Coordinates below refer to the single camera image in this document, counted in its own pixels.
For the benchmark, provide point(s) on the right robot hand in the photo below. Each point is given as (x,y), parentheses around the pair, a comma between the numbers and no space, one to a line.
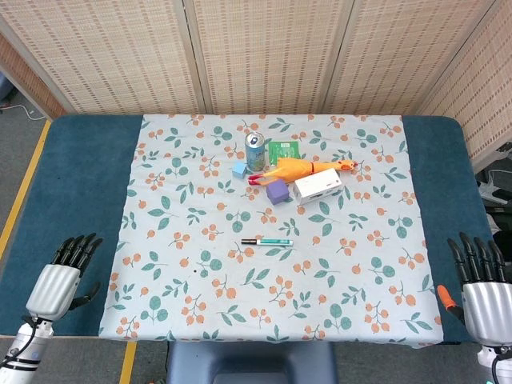
(484,304)

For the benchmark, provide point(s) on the blue drink can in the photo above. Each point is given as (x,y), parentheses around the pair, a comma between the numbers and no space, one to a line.
(254,151)

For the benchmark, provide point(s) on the floral tablecloth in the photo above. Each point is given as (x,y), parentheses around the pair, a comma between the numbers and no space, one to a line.
(272,228)

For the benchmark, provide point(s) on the bamboo folding screen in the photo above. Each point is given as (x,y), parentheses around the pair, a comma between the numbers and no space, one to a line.
(256,56)

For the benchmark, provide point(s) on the purple cube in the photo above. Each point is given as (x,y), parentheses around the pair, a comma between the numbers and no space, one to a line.
(277,192)

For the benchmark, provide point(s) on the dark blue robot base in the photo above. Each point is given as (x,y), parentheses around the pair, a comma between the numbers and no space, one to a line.
(250,363)

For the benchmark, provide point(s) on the green white marker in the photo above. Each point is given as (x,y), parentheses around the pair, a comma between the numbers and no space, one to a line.
(266,242)

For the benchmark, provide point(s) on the green snack packet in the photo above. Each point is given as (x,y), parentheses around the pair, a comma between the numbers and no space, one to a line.
(285,150)

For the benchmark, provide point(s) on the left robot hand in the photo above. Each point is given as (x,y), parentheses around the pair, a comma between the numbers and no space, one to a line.
(54,286)

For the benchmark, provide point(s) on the light blue cube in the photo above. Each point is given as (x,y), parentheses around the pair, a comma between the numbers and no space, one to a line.
(239,170)

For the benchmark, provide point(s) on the white rectangular box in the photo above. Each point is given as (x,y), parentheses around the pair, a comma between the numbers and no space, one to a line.
(318,185)

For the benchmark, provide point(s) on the yellow rubber chicken toy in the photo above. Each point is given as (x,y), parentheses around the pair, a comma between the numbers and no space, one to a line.
(298,168)

